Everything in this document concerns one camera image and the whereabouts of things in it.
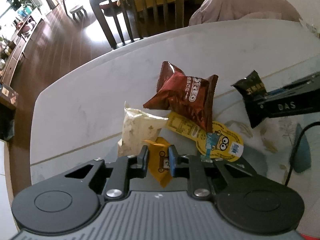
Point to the small wooden stool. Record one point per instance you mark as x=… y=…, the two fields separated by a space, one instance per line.
x=77 y=11

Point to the orange snack packet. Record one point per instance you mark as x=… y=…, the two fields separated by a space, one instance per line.
x=160 y=170

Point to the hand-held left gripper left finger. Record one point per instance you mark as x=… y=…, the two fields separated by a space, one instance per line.
x=145 y=160

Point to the pink cloth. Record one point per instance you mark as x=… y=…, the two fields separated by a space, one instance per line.
x=240 y=7

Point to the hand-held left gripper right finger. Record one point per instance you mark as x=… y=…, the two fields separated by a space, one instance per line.
x=172 y=164

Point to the brown cookie packet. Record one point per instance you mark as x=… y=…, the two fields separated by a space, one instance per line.
x=190 y=95

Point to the black snack packet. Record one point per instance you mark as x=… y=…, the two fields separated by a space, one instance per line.
x=250 y=90

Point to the white snack packet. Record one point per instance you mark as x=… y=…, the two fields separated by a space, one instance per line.
x=138 y=130

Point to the low wooden cabinet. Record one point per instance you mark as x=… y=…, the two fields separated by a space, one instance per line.
x=17 y=50

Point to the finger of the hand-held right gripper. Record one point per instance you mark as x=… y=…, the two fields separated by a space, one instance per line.
x=282 y=92

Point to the yellow cartoon snack packet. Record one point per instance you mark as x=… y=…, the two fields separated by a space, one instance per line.
x=220 y=142

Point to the wooden chair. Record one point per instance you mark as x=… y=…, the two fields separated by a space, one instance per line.
x=117 y=17

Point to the dark storage box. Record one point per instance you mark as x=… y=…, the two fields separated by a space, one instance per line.
x=6 y=120

